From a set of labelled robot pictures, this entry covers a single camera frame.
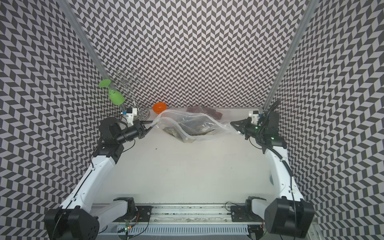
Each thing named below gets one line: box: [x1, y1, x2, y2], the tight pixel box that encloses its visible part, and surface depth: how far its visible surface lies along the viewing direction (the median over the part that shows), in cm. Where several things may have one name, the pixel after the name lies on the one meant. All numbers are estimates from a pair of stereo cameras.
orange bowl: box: [152, 102, 168, 115], surface depth 119 cm
